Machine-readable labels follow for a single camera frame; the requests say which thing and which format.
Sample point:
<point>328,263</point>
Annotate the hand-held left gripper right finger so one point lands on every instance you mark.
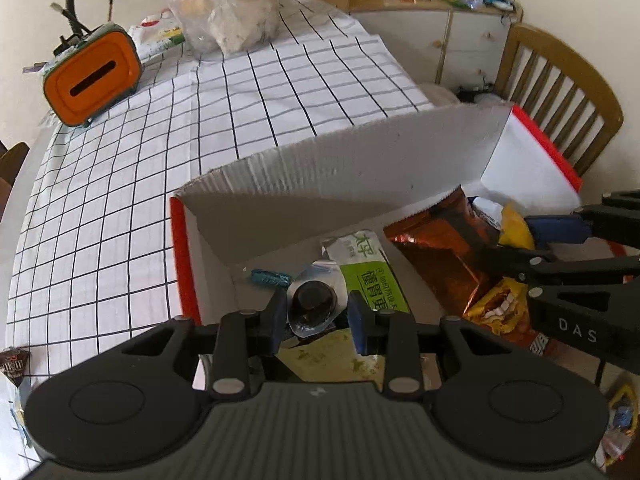
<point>357,327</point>

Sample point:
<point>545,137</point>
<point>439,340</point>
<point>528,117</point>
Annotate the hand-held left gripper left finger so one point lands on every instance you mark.
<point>274,322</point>

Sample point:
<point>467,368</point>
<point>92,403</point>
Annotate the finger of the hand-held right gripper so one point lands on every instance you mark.
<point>575,267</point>
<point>555,232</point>

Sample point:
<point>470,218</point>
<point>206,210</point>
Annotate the yellow white snack packet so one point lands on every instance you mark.
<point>515,225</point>

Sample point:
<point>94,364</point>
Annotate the small clear jelly cup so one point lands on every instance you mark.
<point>314,302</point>

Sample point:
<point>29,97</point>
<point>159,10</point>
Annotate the teal candy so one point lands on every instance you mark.
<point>270,277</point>

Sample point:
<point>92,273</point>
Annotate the beige snack packet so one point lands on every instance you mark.
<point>325,365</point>

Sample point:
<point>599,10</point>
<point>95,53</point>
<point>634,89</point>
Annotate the green snack packet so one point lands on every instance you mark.
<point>370,270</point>

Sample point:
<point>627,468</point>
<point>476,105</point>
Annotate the golden yellow snack packet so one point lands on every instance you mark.
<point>500,307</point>

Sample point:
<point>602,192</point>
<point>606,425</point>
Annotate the red snack packet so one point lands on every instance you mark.
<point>435,255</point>

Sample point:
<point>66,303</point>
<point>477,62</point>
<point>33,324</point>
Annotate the red cardboard box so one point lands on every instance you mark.
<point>350,175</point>

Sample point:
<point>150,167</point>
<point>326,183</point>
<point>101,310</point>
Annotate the colourful snack packet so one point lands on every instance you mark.
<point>620,425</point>

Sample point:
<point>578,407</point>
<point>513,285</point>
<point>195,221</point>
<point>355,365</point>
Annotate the wooden slatted chair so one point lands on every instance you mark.
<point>565,90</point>

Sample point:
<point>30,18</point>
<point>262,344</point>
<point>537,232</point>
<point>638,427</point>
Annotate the white checked tablecloth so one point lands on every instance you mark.
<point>125,185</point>

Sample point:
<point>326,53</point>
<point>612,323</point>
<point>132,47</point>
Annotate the white cabinet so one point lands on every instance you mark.
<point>430,40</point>

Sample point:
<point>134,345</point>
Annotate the dark triangular chocolate packet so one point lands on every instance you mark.
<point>14,362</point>

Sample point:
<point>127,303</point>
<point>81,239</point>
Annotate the brown dining chair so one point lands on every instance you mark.
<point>12,175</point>

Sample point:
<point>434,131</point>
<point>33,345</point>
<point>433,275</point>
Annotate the orange teal tissue box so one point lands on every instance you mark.
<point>90,77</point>

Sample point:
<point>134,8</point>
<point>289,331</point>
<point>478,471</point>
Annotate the green white packet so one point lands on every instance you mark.
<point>157,35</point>

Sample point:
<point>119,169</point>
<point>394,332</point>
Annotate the clear plastic food bag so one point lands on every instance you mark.
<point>225,7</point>

